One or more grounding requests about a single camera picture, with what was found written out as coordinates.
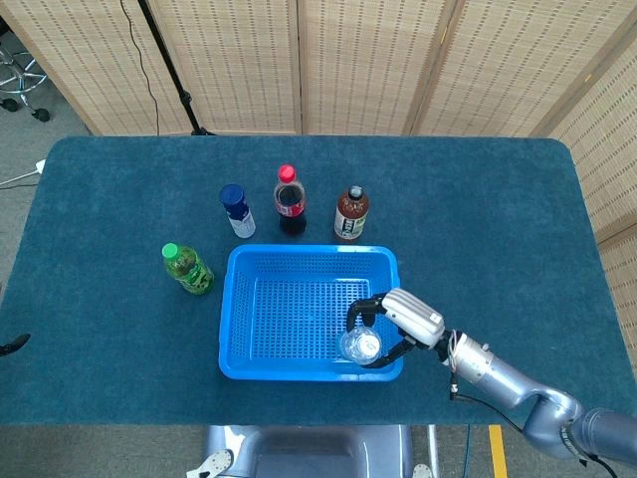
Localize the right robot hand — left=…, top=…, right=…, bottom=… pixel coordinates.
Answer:
left=344, top=287, right=446, bottom=369

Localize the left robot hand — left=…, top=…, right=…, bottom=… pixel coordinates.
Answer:
left=0, top=333, right=32, bottom=358

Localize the clear water bottle white cap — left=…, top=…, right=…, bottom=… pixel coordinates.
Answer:
left=338, top=326, right=384, bottom=366

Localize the brown tea bottle black cap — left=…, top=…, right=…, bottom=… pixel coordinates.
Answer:
left=333, top=185, right=371, bottom=244

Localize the cola bottle red label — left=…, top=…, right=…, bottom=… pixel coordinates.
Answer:
left=273, top=164, right=308, bottom=236

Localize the green soda bottle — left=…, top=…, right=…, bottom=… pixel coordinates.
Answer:
left=161, top=242, right=216, bottom=297

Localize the white bottle navy blue cap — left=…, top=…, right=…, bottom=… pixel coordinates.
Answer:
left=218, top=183, right=257, bottom=239

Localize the blue plastic perforated basket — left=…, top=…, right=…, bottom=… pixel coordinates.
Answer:
left=218, top=243, right=405, bottom=382

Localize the teal table cloth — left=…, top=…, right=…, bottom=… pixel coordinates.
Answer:
left=0, top=136, right=637, bottom=427

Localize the grey metal pole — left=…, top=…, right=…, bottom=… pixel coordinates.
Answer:
left=426, top=424, right=442, bottom=478

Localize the yellow floor tape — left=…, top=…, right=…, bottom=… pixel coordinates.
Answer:
left=488, top=424, right=511, bottom=478

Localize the grey-blue robot torso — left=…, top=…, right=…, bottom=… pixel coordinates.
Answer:
left=201, top=424, right=414, bottom=478

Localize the chrome office chair base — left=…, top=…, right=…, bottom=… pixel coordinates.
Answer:
left=0, top=47, right=52, bottom=123

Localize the black tripod stand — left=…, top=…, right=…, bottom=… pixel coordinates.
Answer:
left=137, top=0, right=218, bottom=137

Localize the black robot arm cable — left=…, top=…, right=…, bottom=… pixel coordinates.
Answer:
left=448, top=380, right=623, bottom=478

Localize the blue floor cable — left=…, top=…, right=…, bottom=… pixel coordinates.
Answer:
left=462, top=424, right=475, bottom=478

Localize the white floor cable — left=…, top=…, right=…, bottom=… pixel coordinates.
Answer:
left=0, top=168, right=39, bottom=189

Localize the thin black hanging cable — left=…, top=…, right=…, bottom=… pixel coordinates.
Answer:
left=118, top=0, right=161, bottom=136

